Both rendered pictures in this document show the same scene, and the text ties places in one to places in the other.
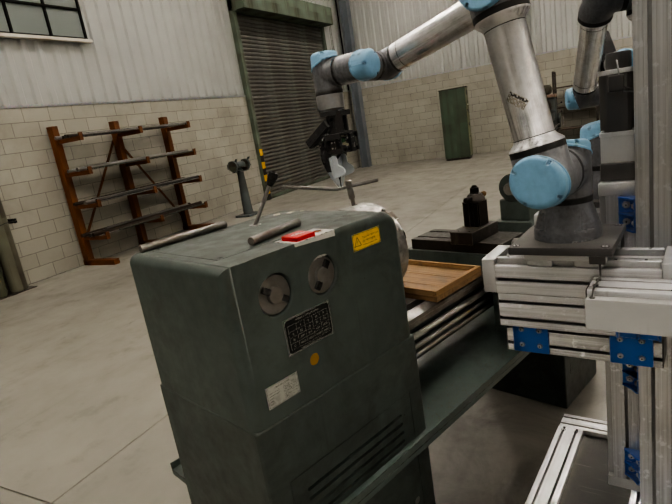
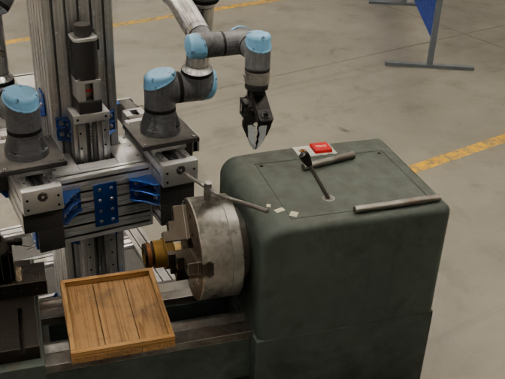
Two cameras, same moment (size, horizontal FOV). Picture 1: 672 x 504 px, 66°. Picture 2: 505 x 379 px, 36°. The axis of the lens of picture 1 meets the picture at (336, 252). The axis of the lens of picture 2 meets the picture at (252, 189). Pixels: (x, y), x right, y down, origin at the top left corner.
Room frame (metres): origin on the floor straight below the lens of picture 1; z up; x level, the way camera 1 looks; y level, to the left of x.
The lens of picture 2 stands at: (3.44, 0.85, 2.39)
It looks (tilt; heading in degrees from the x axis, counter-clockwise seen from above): 29 degrees down; 204
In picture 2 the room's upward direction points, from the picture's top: 3 degrees clockwise
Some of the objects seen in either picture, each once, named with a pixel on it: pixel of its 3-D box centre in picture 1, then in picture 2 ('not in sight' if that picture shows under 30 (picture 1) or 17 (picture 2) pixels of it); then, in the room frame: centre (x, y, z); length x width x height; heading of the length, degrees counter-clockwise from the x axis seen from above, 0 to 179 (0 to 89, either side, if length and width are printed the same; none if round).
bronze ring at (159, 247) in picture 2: not in sight; (158, 253); (1.80, -0.20, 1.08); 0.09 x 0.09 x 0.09; 43
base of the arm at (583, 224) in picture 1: (566, 215); (160, 117); (1.20, -0.56, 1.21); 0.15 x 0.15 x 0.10
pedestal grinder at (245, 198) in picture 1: (243, 187); not in sight; (10.33, 1.61, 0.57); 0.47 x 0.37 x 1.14; 151
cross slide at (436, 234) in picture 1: (465, 240); (3, 309); (2.11, -0.55, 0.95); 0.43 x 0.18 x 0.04; 43
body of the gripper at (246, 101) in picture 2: (337, 132); (255, 101); (1.47, -0.06, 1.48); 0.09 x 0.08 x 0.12; 43
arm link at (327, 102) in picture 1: (331, 103); (255, 77); (1.48, -0.05, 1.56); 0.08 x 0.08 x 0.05
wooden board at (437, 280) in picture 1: (419, 278); (115, 312); (1.90, -0.30, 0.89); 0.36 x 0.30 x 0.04; 43
